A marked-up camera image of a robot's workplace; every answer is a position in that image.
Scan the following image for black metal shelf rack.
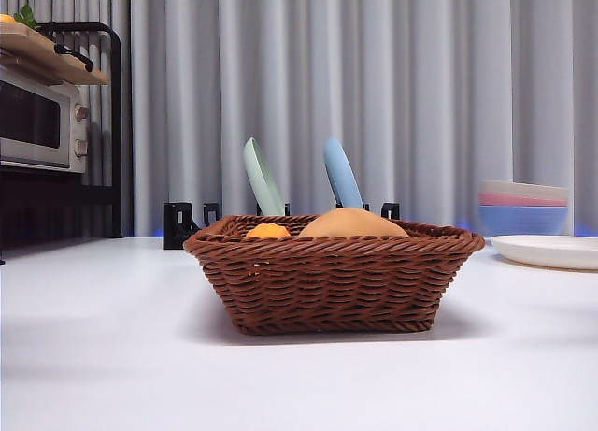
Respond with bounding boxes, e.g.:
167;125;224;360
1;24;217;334
0;22;123;264

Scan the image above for grey curtain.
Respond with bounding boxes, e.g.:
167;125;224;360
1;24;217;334
0;0;598;239

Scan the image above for pink bowl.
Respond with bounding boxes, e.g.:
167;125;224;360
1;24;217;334
477;191;569;208

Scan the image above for silver toaster oven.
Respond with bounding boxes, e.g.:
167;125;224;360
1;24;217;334
0;65;90;175

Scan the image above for pale green plate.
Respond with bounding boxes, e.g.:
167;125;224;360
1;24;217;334
242;136;286;216

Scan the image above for white bowl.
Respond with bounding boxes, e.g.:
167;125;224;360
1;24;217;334
478;179;570;201

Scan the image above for wooden board with black handle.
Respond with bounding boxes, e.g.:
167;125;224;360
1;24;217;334
0;22;111;85

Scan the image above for tan potato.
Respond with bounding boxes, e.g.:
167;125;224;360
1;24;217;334
298;207;411;239

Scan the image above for white plate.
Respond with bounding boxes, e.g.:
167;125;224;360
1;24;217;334
491;234;598;271

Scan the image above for black dish rack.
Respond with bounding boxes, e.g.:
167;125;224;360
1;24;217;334
162;200;402;251

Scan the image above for green leaves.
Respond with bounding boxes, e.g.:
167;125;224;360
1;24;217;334
12;3;39;30

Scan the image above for pale blue plate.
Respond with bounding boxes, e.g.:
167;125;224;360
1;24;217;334
322;136;365;211

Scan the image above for brown wicker basket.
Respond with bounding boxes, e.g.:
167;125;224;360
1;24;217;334
182;213;487;337

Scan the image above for blue bowl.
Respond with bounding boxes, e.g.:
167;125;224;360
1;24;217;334
477;205;570;238

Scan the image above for yellow-orange corn cob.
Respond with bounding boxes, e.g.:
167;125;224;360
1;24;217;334
245;223;292;239

